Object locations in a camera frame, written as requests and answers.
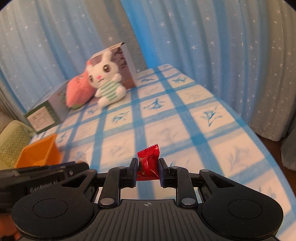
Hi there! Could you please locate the light green sofa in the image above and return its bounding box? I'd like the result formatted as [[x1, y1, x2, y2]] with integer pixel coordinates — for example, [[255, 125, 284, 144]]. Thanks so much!
[[0, 112, 35, 170]]

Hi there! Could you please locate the white brown paper box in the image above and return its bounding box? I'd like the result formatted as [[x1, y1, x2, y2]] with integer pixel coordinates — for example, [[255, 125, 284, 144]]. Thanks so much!
[[86, 42, 137, 89]]

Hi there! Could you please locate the green white carton box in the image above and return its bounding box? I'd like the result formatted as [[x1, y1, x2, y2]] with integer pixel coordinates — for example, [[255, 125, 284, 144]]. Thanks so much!
[[25, 81, 70, 134]]

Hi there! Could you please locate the red foil candy packet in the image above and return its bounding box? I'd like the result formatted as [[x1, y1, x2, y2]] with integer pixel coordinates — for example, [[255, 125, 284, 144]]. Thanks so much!
[[137, 144, 160, 181]]

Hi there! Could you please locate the left hand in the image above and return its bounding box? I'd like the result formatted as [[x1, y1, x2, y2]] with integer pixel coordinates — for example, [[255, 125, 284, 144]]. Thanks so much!
[[0, 209, 21, 241]]

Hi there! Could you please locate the orange plastic tray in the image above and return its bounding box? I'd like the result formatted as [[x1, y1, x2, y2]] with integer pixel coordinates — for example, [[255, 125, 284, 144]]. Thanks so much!
[[14, 133, 62, 168]]

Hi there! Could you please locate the white rabbit plush toy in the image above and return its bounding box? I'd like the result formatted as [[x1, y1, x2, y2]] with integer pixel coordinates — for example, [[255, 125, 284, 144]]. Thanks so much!
[[86, 50, 126, 108]]

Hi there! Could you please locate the blue white checked tablecloth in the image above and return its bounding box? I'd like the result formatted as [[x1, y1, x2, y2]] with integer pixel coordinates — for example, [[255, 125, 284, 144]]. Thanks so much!
[[34, 64, 295, 240]]

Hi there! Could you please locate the blue star curtain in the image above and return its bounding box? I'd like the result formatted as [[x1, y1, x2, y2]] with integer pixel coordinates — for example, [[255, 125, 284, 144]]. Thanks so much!
[[1, 1, 295, 141]]

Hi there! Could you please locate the pink peach plush toy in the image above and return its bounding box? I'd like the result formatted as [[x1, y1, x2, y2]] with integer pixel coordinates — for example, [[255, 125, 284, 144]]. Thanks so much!
[[66, 69, 96, 109]]

